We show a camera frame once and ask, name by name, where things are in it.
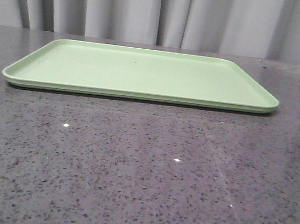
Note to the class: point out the light green plastic tray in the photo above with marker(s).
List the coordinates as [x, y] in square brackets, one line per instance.
[143, 74]

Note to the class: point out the grey pleated curtain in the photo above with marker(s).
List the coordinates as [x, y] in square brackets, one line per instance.
[268, 29]

